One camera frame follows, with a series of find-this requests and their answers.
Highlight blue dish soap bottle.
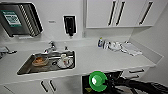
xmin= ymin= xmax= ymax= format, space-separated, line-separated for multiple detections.
xmin=97 ymin=37 xmax=104 ymax=49

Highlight items on counter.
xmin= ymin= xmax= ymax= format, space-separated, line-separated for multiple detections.
xmin=120 ymin=41 xmax=144 ymax=57

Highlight stainless steel dishwasher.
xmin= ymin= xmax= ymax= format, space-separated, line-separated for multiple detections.
xmin=81 ymin=71 xmax=123 ymax=94

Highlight black soap dispenser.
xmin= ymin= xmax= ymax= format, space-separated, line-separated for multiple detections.
xmin=63 ymin=15 xmax=77 ymax=38

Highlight white plate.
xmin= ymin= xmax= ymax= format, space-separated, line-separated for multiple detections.
xmin=57 ymin=59 xmax=73 ymax=70

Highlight green bowl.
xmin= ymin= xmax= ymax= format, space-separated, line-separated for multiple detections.
xmin=88 ymin=70 xmax=109 ymax=92

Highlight white two-door base cabinet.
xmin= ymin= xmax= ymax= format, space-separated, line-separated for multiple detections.
xmin=0 ymin=74 xmax=84 ymax=94

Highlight grey paper towel dispenser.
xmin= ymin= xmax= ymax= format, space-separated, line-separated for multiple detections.
xmin=0 ymin=2 xmax=44 ymax=38

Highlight chrome faucet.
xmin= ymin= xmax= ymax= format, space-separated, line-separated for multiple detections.
xmin=43 ymin=40 xmax=58 ymax=54

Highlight stainless steel sink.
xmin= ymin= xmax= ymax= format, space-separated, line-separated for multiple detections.
xmin=16 ymin=50 xmax=76 ymax=76

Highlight white wall cabinet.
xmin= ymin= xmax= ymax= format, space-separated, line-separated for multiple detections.
xmin=84 ymin=0 xmax=168 ymax=29

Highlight white mug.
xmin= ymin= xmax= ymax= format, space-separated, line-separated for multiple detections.
xmin=60 ymin=53 xmax=70 ymax=68

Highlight white drawer stack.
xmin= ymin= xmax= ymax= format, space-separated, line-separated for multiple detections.
xmin=118 ymin=65 xmax=150 ymax=81

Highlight orange bowl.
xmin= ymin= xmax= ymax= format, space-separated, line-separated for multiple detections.
xmin=32 ymin=56 xmax=48 ymax=67

